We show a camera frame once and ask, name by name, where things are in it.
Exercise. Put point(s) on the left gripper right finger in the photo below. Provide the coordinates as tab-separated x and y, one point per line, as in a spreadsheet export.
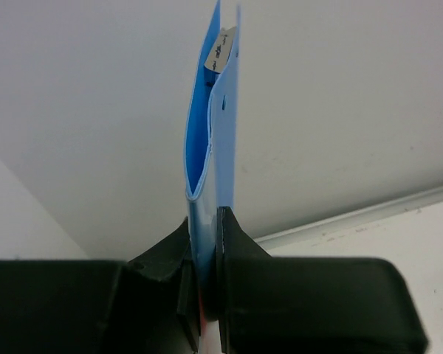
236	256

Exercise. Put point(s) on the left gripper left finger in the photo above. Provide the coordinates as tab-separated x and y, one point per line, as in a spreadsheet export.
164	307

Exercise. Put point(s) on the blue folder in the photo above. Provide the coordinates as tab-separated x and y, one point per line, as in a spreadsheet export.
210	149

